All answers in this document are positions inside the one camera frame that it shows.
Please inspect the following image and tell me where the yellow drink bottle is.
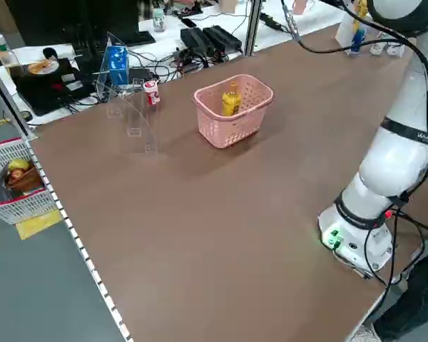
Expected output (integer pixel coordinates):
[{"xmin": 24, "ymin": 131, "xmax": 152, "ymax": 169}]
[{"xmin": 221, "ymin": 82, "xmax": 242, "ymax": 118}]

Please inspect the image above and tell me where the pink plastic basket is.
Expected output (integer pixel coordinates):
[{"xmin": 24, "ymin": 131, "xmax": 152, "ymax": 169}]
[{"xmin": 193, "ymin": 73, "xmax": 275, "ymax": 150}]

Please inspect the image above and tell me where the clear acrylic drinks tray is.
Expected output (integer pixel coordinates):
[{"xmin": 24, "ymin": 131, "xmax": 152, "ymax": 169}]
[{"xmin": 334, "ymin": 14, "xmax": 407, "ymax": 58}]

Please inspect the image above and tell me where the white mesh basket red rim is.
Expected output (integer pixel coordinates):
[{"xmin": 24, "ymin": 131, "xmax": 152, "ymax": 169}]
[{"xmin": 0, "ymin": 137, "xmax": 62, "ymax": 226}]

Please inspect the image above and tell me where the clear acrylic stepped shelf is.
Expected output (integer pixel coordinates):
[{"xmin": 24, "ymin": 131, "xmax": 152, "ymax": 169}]
[{"xmin": 93, "ymin": 31, "xmax": 164, "ymax": 155}]

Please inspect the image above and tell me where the small red white bottle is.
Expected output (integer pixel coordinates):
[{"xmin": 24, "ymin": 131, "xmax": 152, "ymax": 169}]
[{"xmin": 143, "ymin": 80, "xmax": 161, "ymax": 107}]

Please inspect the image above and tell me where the black power brick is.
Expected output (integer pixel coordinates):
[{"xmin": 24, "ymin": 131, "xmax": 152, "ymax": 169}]
[
  {"xmin": 180, "ymin": 26, "xmax": 215, "ymax": 58},
  {"xmin": 202, "ymin": 25, "xmax": 243, "ymax": 53}
]

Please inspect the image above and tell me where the blue tissue pack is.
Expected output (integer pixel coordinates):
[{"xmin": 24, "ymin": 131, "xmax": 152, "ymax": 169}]
[{"xmin": 103, "ymin": 43, "xmax": 131, "ymax": 86}]

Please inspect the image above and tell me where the small bottle teal cap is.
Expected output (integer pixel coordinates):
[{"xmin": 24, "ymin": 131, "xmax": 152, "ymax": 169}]
[{"xmin": 152, "ymin": 9, "xmax": 167, "ymax": 33}]

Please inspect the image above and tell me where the black scale with plate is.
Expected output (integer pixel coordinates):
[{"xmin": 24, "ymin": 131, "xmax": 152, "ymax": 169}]
[{"xmin": 14, "ymin": 56, "xmax": 96, "ymax": 117}]

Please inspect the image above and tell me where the yellow floor paper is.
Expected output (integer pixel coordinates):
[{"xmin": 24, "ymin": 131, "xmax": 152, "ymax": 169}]
[{"xmin": 15, "ymin": 209, "xmax": 64, "ymax": 240}]

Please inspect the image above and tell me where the brown bowl of fruit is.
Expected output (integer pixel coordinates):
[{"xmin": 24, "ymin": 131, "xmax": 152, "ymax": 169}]
[{"xmin": 5, "ymin": 158, "xmax": 44, "ymax": 193}]

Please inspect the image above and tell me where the grey blue bottle white cap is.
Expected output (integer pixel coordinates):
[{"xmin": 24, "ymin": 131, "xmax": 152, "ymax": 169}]
[{"xmin": 349, "ymin": 28, "xmax": 367, "ymax": 58}]

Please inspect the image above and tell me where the white bottle pink cap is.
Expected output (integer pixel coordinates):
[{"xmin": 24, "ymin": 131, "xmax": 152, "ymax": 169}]
[
  {"xmin": 387, "ymin": 41, "xmax": 406, "ymax": 58},
  {"xmin": 370, "ymin": 31, "xmax": 387, "ymax": 56}
]

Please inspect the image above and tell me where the yellow tea bottle orange cap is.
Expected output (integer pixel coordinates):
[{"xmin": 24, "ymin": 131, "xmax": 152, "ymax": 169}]
[{"xmin": 352, "ymin": 0, "xmax": 370, "ymax": 33}]

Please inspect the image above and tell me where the black monitor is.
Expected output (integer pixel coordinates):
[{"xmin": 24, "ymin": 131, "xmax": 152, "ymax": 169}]
[{"xmin": 19, "ymin": 0, "xmax": 156, "ymax": 47}]

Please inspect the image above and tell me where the person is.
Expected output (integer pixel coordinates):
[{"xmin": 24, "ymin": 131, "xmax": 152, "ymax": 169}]
[{"xmin": 349, "ymin": 245, "xmax": 428, "ymax": 342}]

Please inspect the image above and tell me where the aluminium frame post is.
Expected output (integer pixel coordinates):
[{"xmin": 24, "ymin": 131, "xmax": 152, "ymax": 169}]
[{"xmin": 244, "ymin": 0, "xmax": 264, "ymax": 58}]

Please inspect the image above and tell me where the black cable silver connector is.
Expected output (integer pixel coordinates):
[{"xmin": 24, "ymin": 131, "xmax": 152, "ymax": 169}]
[{"xmin": 280, "ymin": 0, "xmax": 356, "ymax": 54}]

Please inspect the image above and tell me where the black base cable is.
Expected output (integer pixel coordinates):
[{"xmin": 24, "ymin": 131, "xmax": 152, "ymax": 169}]
[{"xmin": 367, "ymin": 208, "xmax": 428, "ymax": 286}]

